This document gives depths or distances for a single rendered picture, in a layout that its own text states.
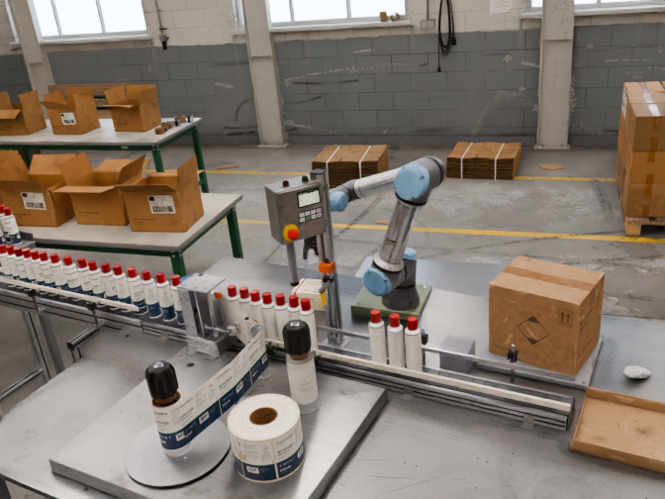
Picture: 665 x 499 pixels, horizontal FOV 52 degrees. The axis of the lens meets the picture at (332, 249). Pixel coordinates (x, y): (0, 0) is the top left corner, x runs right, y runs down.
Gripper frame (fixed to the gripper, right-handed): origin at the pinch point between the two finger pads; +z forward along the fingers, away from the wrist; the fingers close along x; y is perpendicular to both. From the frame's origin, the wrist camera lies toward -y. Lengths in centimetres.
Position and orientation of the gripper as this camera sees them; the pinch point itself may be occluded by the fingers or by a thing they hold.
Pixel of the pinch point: (311, 264)
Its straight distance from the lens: 275.4
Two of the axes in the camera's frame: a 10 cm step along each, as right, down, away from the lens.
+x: 3.2, -4.2, 8.5
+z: 0.7, 9.0, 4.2
